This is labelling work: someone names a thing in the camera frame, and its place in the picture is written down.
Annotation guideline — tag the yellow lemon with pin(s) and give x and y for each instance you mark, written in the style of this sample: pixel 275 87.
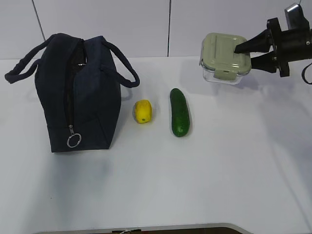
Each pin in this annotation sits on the yellow lemon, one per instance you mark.
pixel 143 111

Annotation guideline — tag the navy blue fabric bag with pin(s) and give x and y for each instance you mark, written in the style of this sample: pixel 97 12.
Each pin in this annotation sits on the navy blue fabric bag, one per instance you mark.
pixel 78 84

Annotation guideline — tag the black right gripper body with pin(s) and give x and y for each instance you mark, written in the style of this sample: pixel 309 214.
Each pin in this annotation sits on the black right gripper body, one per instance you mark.
pixel 294 44

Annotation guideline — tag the green cucumber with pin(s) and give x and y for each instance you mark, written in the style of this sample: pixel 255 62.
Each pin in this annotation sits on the green cucumber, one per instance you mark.
pixel 180 120

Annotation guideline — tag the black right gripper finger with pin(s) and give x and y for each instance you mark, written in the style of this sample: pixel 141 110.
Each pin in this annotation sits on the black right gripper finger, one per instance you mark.
pixel 260 43
pixel 264 64

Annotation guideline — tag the glass container with green lid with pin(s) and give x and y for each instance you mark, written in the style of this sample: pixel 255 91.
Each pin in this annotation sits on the glass container with green lid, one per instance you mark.
pixel 220 63

